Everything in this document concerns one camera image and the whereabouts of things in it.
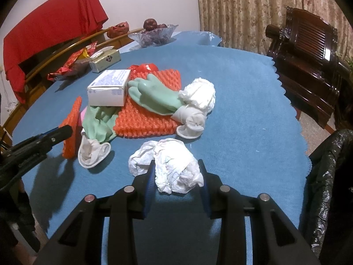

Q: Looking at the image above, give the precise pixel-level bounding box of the white crumpled paper wad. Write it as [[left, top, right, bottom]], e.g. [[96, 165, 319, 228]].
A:
[[178, 78, 216, 110]]

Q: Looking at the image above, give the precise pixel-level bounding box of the white cardboard box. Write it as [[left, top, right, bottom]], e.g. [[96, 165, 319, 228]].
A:
[[87, 70, 131, 107]]

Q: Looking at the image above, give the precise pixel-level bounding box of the white tissue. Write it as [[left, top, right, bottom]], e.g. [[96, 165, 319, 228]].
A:
[[128, 138, 205, 194]]

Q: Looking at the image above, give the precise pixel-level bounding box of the red plastic bag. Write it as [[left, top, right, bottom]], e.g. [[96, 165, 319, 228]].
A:
[[128, 63, 159, 74]]

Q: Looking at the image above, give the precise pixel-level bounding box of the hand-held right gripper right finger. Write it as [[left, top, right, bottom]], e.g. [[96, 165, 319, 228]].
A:
[[197, 159, 322, 265]]

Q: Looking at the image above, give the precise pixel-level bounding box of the orange foam net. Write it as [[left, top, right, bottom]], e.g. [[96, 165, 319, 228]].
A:
[[59, 96, 83, 159], [114, 69, 184, 138]]

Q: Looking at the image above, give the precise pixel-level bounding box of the green rubber glove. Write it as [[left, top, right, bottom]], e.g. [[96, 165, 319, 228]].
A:
[[78, 105, 119, 169], [128, 73, 208, 139]]

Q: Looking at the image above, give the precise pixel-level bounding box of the large dark red fruit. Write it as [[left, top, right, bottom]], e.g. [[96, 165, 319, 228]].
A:
[[143, 18, 158, 31]]

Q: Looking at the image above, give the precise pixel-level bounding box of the red snack wrapper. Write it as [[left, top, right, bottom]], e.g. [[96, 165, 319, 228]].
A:
[[47, 41, 98, 82]]

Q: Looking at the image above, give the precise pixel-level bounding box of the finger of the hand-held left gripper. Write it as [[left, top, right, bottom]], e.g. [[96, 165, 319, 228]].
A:
[[33, 125, 73, 153]]

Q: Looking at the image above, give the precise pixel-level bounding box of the curved wooden chair back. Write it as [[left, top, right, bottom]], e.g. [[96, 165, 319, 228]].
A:
[[0, 28, 144, 147]]

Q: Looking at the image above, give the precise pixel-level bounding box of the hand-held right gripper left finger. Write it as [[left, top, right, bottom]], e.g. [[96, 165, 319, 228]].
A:
[[33, 159, 158, 265]]

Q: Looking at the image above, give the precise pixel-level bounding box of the patterned beige curtain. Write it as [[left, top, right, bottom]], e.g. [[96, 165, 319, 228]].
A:
[[195, 0, 353, 58]]

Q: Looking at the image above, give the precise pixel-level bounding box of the dark carved wooden chair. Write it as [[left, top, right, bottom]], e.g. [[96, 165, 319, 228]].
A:
[[265, 6, 353, 130]]

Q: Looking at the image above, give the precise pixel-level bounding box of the glass fruit bowl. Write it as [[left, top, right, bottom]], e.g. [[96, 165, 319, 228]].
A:
[[128, 24, 179, 47]]

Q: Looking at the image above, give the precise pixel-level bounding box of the tissue box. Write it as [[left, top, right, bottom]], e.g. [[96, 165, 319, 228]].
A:
[[89, 46, 121, 74]]

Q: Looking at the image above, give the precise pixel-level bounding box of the black trash bag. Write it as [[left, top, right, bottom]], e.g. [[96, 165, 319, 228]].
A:
[[305, 128, 353, 260]]

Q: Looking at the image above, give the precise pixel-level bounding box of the red cloth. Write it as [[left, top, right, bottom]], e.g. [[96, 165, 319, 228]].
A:
[[3, 0, 109, 102]]

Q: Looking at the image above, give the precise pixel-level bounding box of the red carved ornament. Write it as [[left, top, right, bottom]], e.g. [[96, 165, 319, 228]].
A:
[[107, 21, 130, 38]]

